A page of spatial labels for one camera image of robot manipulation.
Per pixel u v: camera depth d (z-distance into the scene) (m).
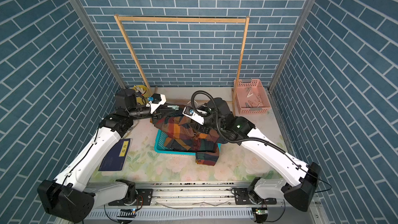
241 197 0.74
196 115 0.56
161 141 0.85
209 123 0.58
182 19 0.68
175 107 0.69
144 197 0.73
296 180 0.39
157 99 0.56
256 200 0.64
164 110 0.65
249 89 1.20
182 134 0.84
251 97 1.16
